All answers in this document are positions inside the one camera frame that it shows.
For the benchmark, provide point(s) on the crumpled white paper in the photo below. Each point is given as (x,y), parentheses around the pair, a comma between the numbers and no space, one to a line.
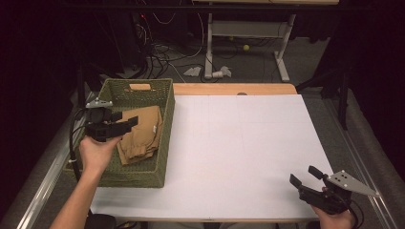
(193,71)
(223,72)

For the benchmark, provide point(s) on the yellow tennis ball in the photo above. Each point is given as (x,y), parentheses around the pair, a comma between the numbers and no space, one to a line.
(246,47)

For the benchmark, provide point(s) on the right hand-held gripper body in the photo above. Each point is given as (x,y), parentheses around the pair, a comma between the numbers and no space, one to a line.
(328,198)

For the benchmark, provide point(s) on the green woven basket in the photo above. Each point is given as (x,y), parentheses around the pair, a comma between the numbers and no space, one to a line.
(140,95)

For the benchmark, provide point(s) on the black metal stand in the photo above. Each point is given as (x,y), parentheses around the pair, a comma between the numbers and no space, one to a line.
(342,95)
(81,89)

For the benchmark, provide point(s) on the person's right hand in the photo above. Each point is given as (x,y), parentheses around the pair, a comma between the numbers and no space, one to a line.
(334,221)

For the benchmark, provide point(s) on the white desk frame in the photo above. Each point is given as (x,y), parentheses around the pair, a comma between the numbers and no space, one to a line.
(245,29)

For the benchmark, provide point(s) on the white table mat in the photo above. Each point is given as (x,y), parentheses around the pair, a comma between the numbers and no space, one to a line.
(248,152)

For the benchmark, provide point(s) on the person's left hand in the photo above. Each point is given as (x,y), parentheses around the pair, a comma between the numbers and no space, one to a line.
(95,156)

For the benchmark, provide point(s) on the silver metal rail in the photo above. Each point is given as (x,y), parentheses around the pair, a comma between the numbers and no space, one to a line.
(47,178)
(359,159)

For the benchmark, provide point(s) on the wooden table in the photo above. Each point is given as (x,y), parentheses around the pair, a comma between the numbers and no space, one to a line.
(223,89)

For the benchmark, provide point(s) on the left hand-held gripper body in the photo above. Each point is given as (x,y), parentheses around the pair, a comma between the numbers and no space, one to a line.
(100,127)

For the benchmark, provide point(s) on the tan pants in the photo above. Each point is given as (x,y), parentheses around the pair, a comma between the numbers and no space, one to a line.
(143,136)

